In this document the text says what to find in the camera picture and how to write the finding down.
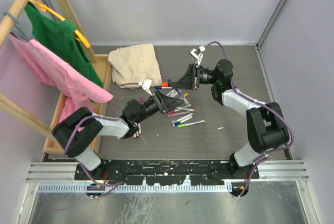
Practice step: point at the lilac pen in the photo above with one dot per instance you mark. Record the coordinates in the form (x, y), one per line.
(176, 114)

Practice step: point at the blue end white marker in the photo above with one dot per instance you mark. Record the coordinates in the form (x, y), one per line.
(182, 121)

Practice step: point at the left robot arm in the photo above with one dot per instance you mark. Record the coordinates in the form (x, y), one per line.
(76, 132)

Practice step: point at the green cap rainbow pen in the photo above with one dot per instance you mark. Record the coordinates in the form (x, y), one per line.
(190, 124)

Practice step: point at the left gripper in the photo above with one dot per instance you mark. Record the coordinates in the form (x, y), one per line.
(170, 103)

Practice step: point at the wooden clothes rack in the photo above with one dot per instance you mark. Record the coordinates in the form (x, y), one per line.
(98, 61)

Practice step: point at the red cap white pen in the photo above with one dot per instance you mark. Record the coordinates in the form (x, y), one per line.
(140, 131)

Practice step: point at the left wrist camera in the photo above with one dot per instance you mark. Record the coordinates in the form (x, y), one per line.
(146, 85)

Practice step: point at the dark purple clear pen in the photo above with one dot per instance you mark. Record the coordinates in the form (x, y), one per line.
(177, 90)

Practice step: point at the teal cap white marker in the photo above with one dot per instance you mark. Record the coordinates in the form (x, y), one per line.
(171, 92)

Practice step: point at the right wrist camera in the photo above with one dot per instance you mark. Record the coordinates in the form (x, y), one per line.
(197, 54)

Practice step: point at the grey end white marker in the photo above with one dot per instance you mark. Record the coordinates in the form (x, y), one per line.
(184, 117)

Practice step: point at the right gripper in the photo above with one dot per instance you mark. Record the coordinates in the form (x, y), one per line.
(187, 82)

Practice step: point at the pink shirt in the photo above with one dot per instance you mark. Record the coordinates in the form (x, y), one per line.
(51, 70)

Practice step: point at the yellow hanger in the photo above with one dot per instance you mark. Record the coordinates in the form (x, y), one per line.
(43, 7)

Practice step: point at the green shirt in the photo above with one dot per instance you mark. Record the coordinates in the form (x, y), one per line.
(58, 37)

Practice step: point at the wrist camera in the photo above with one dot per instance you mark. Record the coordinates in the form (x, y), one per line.
(197, 54)
(146, 85)

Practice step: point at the orange black highlighter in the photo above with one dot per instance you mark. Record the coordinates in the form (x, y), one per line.
(166, 84)

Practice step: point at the grey cable duct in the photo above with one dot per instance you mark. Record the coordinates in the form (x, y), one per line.
(86, 187)

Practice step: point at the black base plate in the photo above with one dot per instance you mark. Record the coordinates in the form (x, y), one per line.
(170, 172)

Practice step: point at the beige folded cloth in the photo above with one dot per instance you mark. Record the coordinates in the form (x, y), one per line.
(133, 64)

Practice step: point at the yellow end rainbow pen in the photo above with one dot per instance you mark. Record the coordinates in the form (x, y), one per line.
(184, 109)

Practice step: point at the grey hanger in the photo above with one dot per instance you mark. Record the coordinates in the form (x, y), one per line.
(17, 30)

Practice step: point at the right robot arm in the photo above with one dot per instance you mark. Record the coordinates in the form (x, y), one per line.
(267, 130)

